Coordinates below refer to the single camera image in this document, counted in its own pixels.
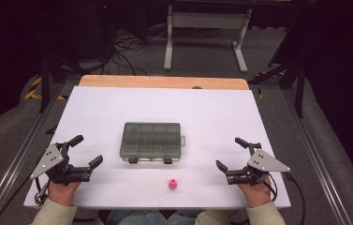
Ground tangle of black floor cables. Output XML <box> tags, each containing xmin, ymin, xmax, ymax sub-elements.
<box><xmin>100</xmin><ymin>26</ymin><xmax>168</xmax><ymax>77</ymax></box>

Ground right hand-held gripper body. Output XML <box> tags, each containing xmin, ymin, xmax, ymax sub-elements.
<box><xmin>226</xmin><ymin>142</ymin><xmax>291</xmax><ymax>188</ymax></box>

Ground grey translucent compartment box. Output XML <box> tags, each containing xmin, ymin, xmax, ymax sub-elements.
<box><xmin>119</xmin><ymin>121</ymin><xmax>186</xmax><ymax>165</ymax></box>

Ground black metal stand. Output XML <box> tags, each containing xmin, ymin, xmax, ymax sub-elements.
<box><xmin>38</xmin><ymin>52</ymin><xmax>84</xmax><ymax>114</ymax></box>
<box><xmin>247</xmin><ymin>46</ymin><xmax>307</xmax><ymax>119</ymax></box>

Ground person's left hand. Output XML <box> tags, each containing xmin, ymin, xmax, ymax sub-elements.
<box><xmin>47</xmin><ymin>180</ymin><xmax>81</xmax><ymax>207</ymax></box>

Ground person's legs in jeans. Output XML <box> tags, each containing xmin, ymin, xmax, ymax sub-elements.
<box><xmin>104</xmin><ymin>209</ymin><xmax>204</xmax><ymax>225</ymax></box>

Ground yellow black hazard tape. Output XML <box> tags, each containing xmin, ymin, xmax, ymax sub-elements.
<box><xmin>23</xmin><ymin>76</ymin><xmax>68</xmax><ymax>102</ymax></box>

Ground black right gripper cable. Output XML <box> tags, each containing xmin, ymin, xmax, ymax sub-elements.
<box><xmin>265</xmin><ymin>172</ymin><xmax>307</xmax><ymax>225</ymax></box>

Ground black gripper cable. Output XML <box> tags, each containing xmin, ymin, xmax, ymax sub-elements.
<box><xmin>33</xmin><ymin>173</ymin><xmax>51</xmax><ymax>207</ymax></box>
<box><xmin>265</xmin><ymin>172</ymin><xmax>307</xmax><ymax>225</ymax></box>

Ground person's right hand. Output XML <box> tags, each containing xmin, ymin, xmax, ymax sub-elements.
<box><xmin>237</xmin><ymin>176</ymin><xmax>273</xmax><ymax>209</ymax></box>

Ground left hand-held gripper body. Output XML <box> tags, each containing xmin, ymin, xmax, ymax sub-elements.
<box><xmin>29</xmin><ymin>142</ymin><xmax>93</xmax><ymax>186</ymax></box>

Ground aluminium floor rail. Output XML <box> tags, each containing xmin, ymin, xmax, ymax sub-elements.
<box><xmin>0</xmin><ymin>82</ymin><xmax>66</xmax><ymax>225</ymax></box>
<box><xmin>281</xmin><ymin>88</ymin><xmax>353</xmax><ymax>225</ymax></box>

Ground white metal stand frame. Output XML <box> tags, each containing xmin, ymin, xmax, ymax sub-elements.
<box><xmin>163</xmin><ymin>5</ymin><xmax>254</xmax><ymax>75</ymax></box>

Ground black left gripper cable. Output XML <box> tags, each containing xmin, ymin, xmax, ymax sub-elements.
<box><xmin>33</xmin><ymin>173</ymin><xmax>51</xmax><ymax>207</ymax></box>

